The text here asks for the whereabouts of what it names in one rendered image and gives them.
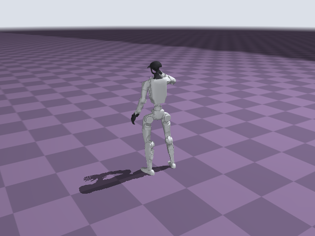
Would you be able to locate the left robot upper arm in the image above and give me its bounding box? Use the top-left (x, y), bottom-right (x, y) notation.
top-left (140, 80), bottom-right (150, 104)

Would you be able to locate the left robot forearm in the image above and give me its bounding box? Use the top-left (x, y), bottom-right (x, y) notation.
top-left (134, 97), bottom-right (144, 115)

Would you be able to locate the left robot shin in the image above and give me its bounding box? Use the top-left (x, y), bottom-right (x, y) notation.
top-left (145, 142), bottom-right (154, 171)

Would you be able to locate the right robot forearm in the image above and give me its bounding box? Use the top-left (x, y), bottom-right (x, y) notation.
top-left (159, 73), bottom-right (176, 80)

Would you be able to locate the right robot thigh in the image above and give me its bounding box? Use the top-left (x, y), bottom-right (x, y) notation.
top-left (161, 112), bottom-right (172, 145)

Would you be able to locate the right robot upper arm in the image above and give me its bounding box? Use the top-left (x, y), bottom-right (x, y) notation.
top-left (165, 76), bottom-right (176, 85)

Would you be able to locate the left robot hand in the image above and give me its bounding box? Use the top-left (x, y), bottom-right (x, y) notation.
top-left (131, 113), bottom-right (139, 124)

